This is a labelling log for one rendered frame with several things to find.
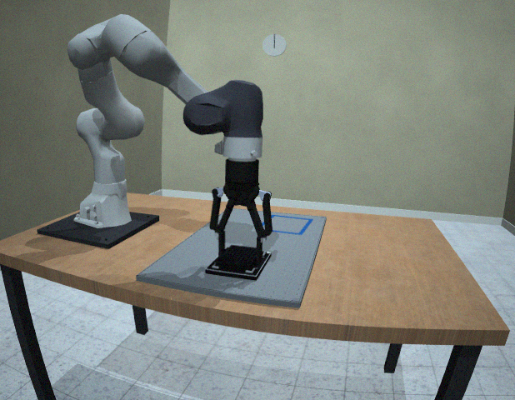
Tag blue tape outline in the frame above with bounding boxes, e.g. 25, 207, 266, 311
271, 215, 313, 235

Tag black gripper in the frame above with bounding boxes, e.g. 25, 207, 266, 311
209, 159, 273, 264

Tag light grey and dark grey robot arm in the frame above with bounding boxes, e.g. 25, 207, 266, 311
67, 14, 263, 228

